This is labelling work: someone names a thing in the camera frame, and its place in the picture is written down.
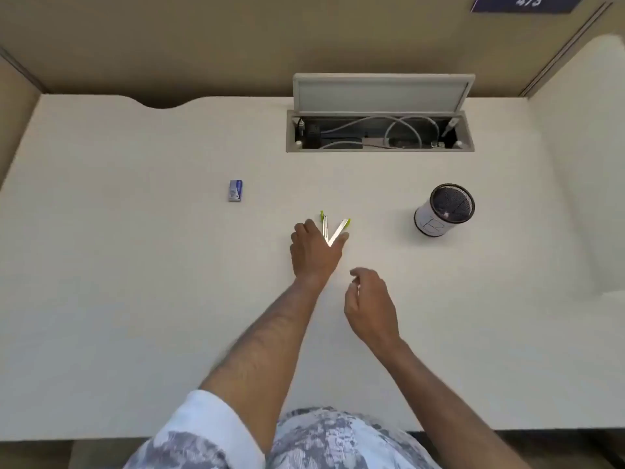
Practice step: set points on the person's left hand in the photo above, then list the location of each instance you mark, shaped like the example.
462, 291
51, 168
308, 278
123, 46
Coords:
310, 256

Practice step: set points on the person's right hand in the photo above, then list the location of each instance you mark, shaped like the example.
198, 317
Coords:
373, 312

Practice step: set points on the green and silver stapler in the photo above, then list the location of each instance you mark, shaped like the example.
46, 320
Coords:
337, 234

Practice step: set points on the blue staples box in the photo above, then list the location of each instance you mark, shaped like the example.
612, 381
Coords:
236, 190

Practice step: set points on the person's left forearm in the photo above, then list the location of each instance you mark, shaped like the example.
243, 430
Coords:
266, 351

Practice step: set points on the person's right forearm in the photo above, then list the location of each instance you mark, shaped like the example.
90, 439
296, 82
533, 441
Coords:
439, 410

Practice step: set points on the white black mesh pen holder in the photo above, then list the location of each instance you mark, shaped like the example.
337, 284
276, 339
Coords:
437, 217

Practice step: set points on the black power adapter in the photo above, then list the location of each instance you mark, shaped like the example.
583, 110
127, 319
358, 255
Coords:
312, 131

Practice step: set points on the grey white patterned shirt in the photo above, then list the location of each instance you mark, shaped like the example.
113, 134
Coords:
337, 439

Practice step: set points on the cream cubicle partition panel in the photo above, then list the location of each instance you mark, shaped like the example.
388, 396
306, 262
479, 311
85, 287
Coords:
586, 141

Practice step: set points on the beige partition with glass window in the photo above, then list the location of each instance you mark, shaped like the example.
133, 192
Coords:
14, 117

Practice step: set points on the dark blue number sign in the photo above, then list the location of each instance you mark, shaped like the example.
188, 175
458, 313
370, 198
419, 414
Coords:
527, 2

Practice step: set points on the beige partition with metal rail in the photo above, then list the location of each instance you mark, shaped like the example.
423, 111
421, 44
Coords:
195, 43

